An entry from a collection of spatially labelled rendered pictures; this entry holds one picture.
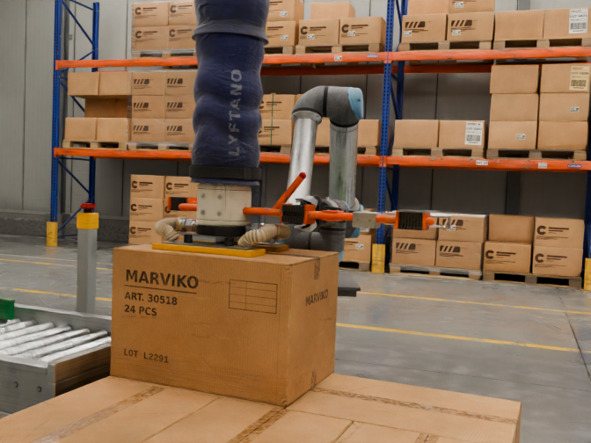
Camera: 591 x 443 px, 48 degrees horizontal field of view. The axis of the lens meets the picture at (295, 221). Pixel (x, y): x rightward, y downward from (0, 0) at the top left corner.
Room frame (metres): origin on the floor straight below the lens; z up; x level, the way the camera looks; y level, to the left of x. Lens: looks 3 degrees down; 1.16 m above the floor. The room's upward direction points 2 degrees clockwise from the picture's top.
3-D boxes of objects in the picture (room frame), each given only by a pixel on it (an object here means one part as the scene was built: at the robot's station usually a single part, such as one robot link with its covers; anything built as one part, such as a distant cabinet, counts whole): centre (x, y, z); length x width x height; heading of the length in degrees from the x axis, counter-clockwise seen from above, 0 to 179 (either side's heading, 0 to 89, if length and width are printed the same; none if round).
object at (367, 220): (1.94, -0.21, 1.07); 0.07 x 0.07 x 0.04; 69
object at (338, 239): (2.31, -0.12, 0.96); 0.12 x 0.09 x 0.12; 84
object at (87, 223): (2.93, 0.91, 0.50); 0.07 x 0.07 x 1.00; 68
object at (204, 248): (2.02, 0.26, 0.97); 0.34 x 0.10 x 0.05; 69
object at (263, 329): (2.11, 0.20, 0.74); 0.60 x 0.40 x 0.40; 68
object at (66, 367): (2.25, 0.57, 0.58); 0.70 x 0.03 x 0.06; 158
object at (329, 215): (2.15, 0.00, 1.07); 0.93 x 0.30 x 0.04; 69
